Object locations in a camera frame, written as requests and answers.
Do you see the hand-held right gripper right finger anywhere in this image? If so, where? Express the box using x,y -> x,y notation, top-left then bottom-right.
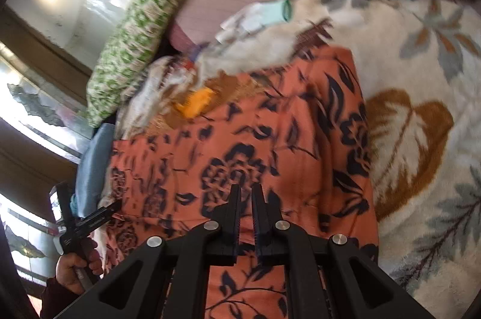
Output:
251,184 -> 433,319

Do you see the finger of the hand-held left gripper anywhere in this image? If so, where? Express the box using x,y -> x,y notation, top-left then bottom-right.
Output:
74,200 -> 123,232

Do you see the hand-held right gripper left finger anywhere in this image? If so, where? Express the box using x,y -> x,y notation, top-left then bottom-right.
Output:
54,184 -> 242,319

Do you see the orange floral garment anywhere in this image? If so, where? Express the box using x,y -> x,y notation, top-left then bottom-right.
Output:
100,45 -> 380,319

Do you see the person's left forearm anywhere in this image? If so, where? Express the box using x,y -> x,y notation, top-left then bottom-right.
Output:
39,277 -> 84,319

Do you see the person's left hand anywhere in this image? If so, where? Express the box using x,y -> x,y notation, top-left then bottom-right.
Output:
56,252 -> 104,295

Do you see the teal cloth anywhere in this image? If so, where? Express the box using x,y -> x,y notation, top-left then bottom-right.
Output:
71,195 -> 86,216

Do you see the blue pillow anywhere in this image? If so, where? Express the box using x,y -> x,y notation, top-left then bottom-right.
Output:
75,124 -> 115,218

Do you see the wooden cabinet with etched glass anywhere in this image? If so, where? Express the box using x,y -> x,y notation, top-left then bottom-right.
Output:
0,4 -> 94,305

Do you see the small colourful box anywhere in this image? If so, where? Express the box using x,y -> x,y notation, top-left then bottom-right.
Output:
176,54 -> 200,74

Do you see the green patterned pillow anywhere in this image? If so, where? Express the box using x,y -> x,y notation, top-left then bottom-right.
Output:
86,0 -> 220,128

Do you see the white glove with teal cuff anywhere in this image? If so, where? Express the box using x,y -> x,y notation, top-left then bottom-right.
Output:
216,0 -> 294,44

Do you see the cream leaf-print blanket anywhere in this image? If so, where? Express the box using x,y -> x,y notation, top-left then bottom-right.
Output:
113,0 -> 481,305

